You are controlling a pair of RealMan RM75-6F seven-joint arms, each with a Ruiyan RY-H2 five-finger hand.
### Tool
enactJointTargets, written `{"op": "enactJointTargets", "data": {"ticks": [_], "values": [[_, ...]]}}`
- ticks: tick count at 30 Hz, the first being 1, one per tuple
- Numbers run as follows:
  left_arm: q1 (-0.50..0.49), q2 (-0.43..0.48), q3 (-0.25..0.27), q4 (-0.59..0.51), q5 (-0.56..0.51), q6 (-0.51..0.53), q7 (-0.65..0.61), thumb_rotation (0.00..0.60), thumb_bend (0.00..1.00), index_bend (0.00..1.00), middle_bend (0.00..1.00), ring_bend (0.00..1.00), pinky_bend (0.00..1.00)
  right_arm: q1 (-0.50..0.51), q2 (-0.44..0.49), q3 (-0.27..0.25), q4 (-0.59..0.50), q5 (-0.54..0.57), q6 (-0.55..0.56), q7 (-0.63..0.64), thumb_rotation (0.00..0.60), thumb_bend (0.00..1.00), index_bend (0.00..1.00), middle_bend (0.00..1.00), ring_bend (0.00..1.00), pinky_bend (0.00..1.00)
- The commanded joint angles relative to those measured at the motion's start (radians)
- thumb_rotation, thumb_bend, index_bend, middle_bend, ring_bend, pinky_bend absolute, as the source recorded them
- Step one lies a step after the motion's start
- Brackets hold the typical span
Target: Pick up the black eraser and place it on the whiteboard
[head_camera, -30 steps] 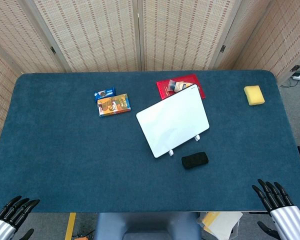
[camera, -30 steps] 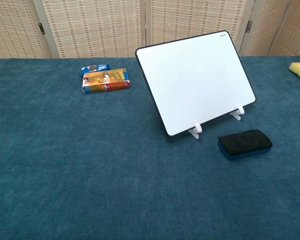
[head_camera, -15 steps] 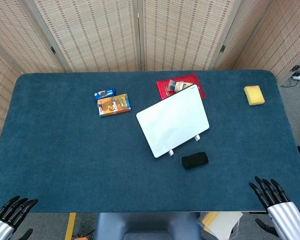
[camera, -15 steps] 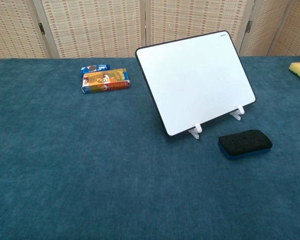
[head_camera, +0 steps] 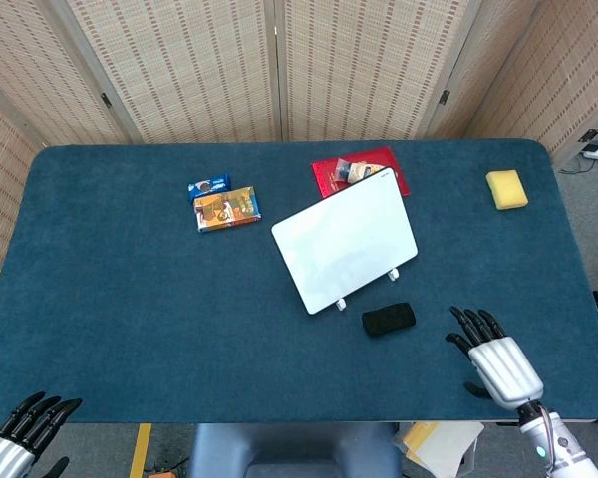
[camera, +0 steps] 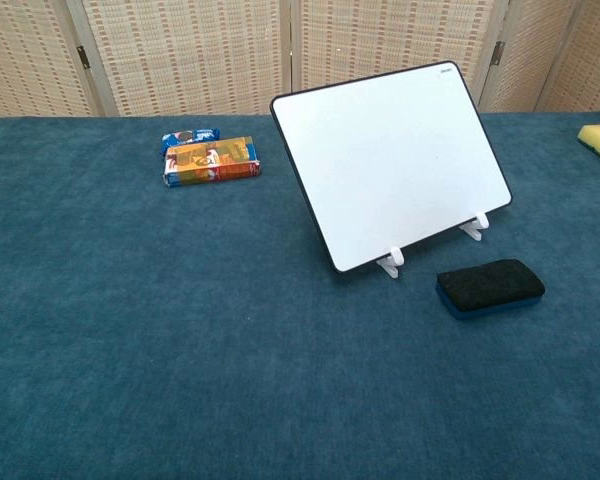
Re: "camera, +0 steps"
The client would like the black and blue eraser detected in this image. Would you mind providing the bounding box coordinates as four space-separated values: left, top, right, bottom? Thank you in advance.
435 258 547 322

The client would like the white board with black frame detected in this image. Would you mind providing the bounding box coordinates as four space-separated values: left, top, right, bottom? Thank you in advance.
269 60 514 275

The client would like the white plastic board stand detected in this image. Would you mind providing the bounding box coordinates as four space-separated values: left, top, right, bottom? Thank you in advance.
374 211 492 279

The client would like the orange snack box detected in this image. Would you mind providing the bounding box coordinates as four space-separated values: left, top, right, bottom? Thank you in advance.
163 135 262 189

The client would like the teal fabric tablecloth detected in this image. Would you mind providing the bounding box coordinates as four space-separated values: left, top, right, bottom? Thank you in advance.
0 111 600 480

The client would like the blue cookie packet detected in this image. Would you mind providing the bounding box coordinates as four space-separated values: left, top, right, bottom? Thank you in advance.
160 128 222 158

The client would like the woven folding screen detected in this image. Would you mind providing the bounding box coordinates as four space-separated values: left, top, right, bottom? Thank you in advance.
0 0 600 121

